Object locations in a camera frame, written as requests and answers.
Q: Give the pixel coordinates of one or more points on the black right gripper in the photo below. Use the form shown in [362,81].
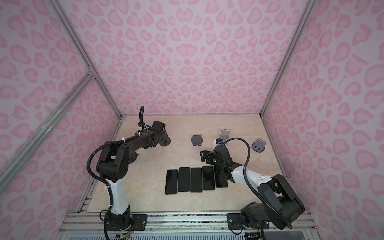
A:
[210,155]

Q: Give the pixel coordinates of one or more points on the grey-edged smartphone front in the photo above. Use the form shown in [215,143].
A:
[208,178]

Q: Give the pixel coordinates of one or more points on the pink-edged smartphone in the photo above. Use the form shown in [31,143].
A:
[196,180]

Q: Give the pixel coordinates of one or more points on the green-edged smartphone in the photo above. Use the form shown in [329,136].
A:
[220,181]

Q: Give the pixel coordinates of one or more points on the blue-edged smartphone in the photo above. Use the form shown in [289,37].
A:
[184,181]

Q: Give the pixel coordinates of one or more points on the silver smartphone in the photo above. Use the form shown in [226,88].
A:
[171,186]

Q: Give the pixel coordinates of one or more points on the dark round front phone stand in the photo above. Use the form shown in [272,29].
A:
[132,157]

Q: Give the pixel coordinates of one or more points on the dark round phone stand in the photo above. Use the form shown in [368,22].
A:
[132,157]
[196,140]

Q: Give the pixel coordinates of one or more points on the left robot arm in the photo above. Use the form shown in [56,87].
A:
[113,165]

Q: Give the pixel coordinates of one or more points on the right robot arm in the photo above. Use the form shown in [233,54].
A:
[279,204]

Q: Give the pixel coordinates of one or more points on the dark round phone stand centre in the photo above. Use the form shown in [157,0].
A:
[196,140]

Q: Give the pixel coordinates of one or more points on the white folding phone stand right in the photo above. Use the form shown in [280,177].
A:
[224,135]

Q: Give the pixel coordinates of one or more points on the dark round stand back left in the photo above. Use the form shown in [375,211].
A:
[164,140]

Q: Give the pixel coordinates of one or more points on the grey round stand right side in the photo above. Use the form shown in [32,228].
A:
[259,145]

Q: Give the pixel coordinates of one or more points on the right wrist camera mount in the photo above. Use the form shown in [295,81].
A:
[218,142]

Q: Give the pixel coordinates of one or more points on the aluminium frame post back left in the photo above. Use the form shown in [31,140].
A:
[79,46]

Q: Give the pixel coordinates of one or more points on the aluminium frame post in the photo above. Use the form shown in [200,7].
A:
[309,8]
[79,46]

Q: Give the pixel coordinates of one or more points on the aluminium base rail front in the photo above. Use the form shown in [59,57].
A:
[213,225]

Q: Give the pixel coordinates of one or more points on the aluminium frame post back right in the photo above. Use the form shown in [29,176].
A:
[309,8]

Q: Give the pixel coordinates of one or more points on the aluminium diagonal frame beam left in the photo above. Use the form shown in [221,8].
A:
[20,159]

